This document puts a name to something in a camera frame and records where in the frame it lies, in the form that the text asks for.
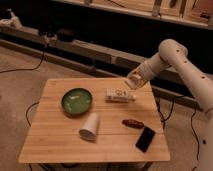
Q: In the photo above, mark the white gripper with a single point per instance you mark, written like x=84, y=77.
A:
x=134, y=80

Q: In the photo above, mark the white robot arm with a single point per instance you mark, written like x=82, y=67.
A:
x=173, y=54

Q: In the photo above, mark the green ceramic bowl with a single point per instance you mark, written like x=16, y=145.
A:
x=76, y=101

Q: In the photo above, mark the brown oblong snack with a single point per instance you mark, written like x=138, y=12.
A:
x=133, y=123

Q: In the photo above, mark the black smartphone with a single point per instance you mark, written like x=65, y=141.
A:
x=145, y=139

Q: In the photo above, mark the white paper cup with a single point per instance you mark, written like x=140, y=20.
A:
x=90, y=127

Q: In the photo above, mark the wooden table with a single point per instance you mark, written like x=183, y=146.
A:
x=97, y=136

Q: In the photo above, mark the black box on ledge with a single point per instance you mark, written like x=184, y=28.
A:
x=66, y=35

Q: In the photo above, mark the white figure on ledge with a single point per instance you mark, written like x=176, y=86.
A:
x=13, y=21

